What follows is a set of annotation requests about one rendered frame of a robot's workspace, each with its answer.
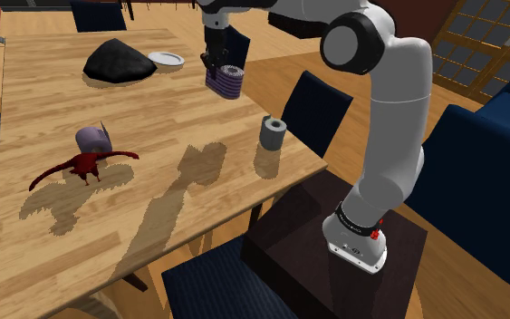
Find wooden lattice window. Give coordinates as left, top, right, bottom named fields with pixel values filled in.
left=429, top=0, right=510, bottom=105

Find white plate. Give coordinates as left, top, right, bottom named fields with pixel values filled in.
left=147, top=51, right=186, bottom=68

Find red dragon figure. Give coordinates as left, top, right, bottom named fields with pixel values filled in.
left=28, top=150, right=140, bottom=192

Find black mound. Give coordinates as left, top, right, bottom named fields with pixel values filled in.
left=82, top=37, right=159, bottom=84

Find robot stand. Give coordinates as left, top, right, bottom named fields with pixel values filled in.
left=240, top=169, right=429, bottom=319

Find lavender paper roll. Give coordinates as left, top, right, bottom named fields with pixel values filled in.
left=74, top=121, right=114, bottom=154

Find grey paper roll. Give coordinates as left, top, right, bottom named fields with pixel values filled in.
left=258, top=115, right=288, bottom=152

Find purple striped roll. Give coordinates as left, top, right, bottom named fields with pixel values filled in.
left=205, top=63, right=245, bottom=101

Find wooden dining table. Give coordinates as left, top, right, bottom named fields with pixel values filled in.
left=0, top=28, right=329, bottom=319

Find dark blue sofa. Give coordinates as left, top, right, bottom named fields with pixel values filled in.
left=404, top=61, right=510, bottom=289

